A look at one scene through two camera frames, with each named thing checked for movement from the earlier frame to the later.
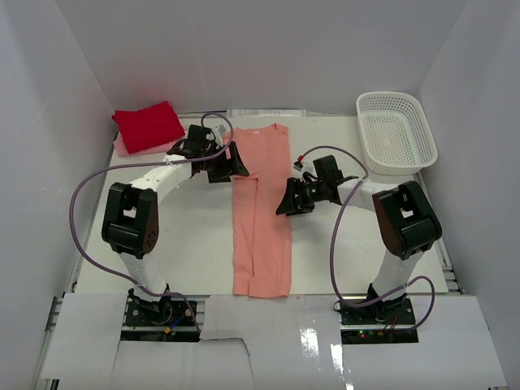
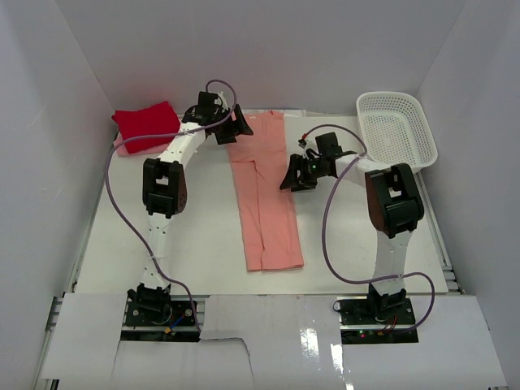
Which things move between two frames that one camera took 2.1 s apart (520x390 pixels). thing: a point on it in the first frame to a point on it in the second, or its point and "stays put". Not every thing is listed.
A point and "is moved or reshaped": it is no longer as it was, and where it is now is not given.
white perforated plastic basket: [395, 135] stays put
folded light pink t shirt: [123, 150] stays put
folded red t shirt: [149, 127] stays put
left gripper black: [231, 166] to [238, 127]
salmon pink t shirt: [262, 238] is moved or reshaped
